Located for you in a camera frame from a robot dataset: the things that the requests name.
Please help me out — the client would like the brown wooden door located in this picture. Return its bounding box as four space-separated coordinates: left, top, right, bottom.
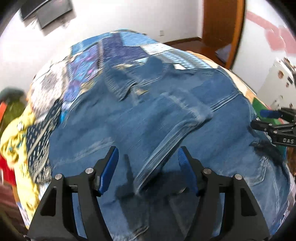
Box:
202 0 246 69

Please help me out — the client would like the orange box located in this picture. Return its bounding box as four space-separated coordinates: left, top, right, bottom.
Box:
0 102 7 122

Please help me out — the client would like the small dark wall monitor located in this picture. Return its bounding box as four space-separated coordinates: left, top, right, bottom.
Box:
36 0 73 29

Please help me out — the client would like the green storage box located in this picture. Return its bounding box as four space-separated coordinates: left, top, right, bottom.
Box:
1 101 26 136

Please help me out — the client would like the blue patchwork quilt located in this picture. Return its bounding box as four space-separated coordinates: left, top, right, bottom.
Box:
26 31 213 188

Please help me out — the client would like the blue denim jacket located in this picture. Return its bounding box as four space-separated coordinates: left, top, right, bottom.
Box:
49 57 290 240

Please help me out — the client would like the pink wall sticker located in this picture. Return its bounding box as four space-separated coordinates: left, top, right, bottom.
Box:
246 11 295 56

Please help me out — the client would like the yellow printed blanket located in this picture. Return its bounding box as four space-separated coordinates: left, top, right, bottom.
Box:
1 106 40 221

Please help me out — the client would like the white sticker cabinet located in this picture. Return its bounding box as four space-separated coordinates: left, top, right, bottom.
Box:
257 57 296 110

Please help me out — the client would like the red plush toy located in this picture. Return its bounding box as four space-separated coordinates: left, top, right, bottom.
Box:
0 156 16 186

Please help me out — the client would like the white wall socket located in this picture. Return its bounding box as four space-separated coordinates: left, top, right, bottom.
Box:
159 30 165 37

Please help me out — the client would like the black wall television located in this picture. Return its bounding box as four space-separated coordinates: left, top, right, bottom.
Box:
20 0 49 20

